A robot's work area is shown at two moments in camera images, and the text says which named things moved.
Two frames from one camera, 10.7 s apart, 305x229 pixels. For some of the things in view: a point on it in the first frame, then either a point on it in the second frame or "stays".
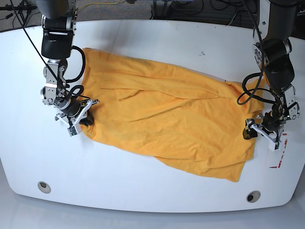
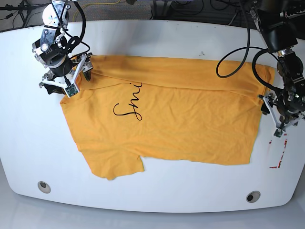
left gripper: x=76 y=110 → x=83 y=63
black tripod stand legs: x=24 y=6 stays
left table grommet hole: x=44 y=187 stays
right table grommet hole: x=253 y=196 stays
